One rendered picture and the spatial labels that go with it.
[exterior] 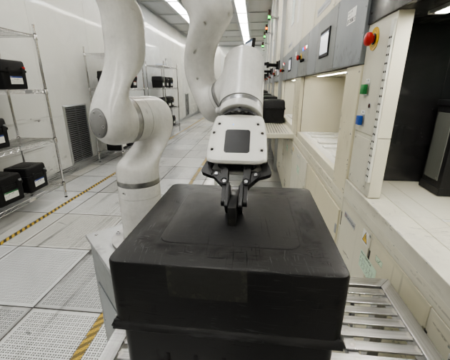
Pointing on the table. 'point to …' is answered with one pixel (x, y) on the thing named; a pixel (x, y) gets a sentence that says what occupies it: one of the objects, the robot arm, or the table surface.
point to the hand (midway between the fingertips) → (234, 198)
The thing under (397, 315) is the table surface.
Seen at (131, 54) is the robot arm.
